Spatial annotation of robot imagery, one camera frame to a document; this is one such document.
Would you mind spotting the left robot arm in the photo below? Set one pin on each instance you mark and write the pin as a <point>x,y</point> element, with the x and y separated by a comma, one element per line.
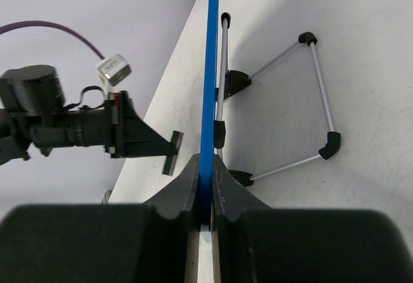
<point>34,112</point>

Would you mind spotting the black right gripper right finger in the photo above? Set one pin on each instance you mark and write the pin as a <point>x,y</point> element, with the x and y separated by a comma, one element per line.
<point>252,242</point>

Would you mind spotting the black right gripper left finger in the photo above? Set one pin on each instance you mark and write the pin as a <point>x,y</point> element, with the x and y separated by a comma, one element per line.
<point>156,241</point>

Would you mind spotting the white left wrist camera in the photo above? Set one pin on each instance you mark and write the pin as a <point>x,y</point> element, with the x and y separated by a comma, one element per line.
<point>113,70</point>

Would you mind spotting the metal whiteboard stand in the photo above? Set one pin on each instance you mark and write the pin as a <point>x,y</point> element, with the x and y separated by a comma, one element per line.
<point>280,113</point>

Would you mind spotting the blue framed whiteboard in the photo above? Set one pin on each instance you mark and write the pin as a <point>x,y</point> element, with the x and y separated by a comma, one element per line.
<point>204,204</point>

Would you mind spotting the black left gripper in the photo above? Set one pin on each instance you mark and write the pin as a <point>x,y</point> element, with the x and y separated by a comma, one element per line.
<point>127,135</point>

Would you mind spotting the left aluminium side rail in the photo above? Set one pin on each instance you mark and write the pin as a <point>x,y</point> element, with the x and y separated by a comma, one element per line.
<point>106,197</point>

